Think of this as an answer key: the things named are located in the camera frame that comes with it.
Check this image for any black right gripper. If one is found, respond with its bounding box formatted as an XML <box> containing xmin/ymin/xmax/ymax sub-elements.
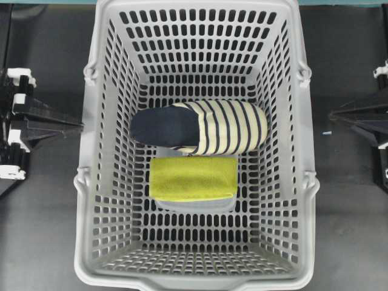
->
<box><xmin>330</xmin><ymin>60</ymin><xmax>387</xmax><ymax>185</ymax></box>

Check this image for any grey plastic shopping basket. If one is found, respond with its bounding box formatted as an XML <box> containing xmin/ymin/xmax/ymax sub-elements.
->
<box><xmin>74</xmin><ymin>1</ymin><xmax>319</xmax><ymax>290</ymax></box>

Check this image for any grey pouch under cloth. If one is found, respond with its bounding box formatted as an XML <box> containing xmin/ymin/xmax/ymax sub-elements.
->
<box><xmin>152</xmin><ymin>155</ymin><xmax>238</xmax><ymax>214</ymax></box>

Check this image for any folded yellow-green cloth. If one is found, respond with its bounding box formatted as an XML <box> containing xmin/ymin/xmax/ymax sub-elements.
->
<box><xmin>149</xmin><ymin>156</ymin><xmax>238</xmax><ymax>202</ymax></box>

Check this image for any navy striped cream slipper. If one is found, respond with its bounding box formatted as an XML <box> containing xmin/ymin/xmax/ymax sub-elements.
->
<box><xmin>130</xmin><ymin>100</ymin><xmax>268</xmax><ymax>156</ymax></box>

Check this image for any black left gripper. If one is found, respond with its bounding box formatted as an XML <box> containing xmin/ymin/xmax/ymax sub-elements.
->
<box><xmin>1</xmin><ymin>68</ymin><xmax>84</xmax><ymax>179</ymax></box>

